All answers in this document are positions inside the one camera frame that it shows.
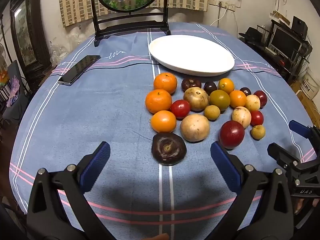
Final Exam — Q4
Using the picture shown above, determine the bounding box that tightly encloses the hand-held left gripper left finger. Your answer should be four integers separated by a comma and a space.
26, 141, 115, 240

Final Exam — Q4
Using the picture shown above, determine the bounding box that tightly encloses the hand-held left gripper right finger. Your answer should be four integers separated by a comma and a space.
210, 141, 294, 240

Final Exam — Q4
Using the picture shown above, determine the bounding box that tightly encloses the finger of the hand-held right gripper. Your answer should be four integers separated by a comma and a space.
267, 142, 300, 170
289, 120, 320, 155

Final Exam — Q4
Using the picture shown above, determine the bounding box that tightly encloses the small tan longan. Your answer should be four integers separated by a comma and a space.
204, 105, 221, 121
251, 125, 266, 140

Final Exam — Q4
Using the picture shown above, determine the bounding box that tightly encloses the large red plum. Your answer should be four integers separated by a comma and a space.
219, 120, 245, 149

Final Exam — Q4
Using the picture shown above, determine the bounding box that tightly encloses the red cherry tomato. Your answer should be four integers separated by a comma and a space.
171, 100, 191, 119
250, 110, 264, 127

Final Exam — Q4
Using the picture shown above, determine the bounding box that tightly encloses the dark red plum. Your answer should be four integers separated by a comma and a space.
253, 90, 268, 109

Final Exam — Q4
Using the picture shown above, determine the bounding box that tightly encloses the large tan passion fruit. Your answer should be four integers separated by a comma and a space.
180, 114, 210, 142

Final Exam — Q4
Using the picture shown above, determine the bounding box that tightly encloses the wrinkled dark passion fruit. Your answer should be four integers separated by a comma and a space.
151, 132, 187, 166

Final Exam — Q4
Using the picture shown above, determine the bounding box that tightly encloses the green yellow citrus fruit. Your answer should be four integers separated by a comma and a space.
209, 90, 231, 112

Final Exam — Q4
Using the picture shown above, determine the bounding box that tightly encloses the small orange tangerine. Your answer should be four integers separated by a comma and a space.
229, 90, 247, 109

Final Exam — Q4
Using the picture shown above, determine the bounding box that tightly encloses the white oval plate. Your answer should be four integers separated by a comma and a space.
148, 35, 235, 77

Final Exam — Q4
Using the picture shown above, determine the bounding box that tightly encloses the person's right hand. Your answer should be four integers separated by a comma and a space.
293, 197, 307, 214

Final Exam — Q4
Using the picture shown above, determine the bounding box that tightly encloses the person's left hand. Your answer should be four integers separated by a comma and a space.
146, 233, 170, 240

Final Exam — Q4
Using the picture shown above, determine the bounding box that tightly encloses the white bucket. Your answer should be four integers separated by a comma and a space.
300, 72, 320, 100

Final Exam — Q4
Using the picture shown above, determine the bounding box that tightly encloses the blue plaid tablecloth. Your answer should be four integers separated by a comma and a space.
9, 22, 318, 240

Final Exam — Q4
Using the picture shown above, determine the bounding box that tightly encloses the black computer desk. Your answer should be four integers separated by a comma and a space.
239, 20, 313, 80

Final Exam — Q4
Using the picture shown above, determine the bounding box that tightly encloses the yellow orange citrus fruit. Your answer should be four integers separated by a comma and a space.
218, 78, 235, 95

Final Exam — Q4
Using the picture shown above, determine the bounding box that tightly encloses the computer monitor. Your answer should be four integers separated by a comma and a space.
270, 26, 304, 59

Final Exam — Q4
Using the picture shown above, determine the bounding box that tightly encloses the dark purple passion fruit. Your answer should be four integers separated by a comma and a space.
181, 78, 202, 92

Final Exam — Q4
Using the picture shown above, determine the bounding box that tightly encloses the black smartphone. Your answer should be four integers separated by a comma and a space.
57, 55, 101, 87

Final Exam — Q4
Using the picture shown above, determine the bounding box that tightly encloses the black speaker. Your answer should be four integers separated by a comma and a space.
291, 16, 308, 39

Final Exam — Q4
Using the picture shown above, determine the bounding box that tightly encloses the black hat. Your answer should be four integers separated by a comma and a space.
239, 27, 263, 43

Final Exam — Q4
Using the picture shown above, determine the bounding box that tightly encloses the purple cloth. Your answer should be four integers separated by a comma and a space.
6, 77, 22, 108

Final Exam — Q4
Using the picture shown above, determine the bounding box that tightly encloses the dark wood framed painting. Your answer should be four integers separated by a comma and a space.
9, 0, 53, 80

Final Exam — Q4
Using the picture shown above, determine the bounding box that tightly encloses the beige checked curtain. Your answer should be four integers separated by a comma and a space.
58, 0, 210, 28

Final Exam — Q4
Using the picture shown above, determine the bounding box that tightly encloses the white power cable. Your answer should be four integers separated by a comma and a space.
211, 5, 229, 28

